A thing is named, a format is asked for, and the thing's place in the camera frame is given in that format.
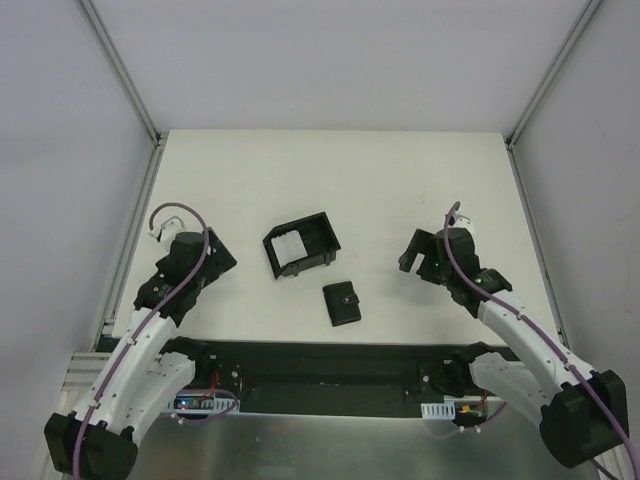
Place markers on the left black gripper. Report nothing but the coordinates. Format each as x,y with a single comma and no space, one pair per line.
220,251

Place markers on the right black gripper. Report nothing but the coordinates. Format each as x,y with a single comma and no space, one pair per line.
420,248

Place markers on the black leather card holder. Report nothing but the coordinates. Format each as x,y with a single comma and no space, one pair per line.
342,303

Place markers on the black card tray box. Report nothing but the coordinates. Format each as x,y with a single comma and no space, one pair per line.
319,238

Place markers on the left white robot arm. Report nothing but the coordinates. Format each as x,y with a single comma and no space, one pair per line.
100,437

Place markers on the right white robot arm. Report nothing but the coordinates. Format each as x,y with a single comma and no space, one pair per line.
579,412

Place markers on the white credit card stack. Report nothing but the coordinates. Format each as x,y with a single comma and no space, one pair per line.
288,247

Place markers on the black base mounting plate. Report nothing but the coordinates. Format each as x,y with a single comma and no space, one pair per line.
390,381

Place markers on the left electronics board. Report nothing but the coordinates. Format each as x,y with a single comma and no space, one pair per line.
194,403

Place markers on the electronics board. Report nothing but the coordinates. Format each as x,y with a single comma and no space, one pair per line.
194,403
477,410

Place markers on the right electronics board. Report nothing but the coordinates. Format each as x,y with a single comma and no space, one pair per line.
477,410

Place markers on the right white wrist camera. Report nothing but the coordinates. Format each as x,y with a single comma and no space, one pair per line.
461,222

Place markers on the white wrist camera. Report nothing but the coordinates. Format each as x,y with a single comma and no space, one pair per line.
166,232
461,222

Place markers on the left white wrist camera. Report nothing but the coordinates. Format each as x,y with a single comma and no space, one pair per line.
166,232

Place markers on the left aluminium side rail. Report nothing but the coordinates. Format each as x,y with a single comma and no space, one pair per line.
107,312

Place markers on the aluminium side rail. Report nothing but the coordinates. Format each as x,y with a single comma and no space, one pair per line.
534,232
107,312

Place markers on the right aluminium side rail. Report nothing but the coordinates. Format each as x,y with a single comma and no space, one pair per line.
534,232

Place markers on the left white cable duct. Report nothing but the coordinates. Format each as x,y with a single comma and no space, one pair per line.
222,404

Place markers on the white cable duct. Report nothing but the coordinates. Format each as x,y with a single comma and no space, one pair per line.
222,404
438,411

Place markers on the right white cable duct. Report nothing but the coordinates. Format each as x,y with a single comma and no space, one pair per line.
438,411

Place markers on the front aluminium extrusion rail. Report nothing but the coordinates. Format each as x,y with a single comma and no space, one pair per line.
82,371

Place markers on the right aluminium frame post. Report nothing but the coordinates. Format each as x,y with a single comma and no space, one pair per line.
578,30

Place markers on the aluminium frame post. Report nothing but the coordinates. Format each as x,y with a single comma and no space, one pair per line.
578,30
110,52

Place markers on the left aluminium frame post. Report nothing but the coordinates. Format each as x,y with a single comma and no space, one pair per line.
110,52

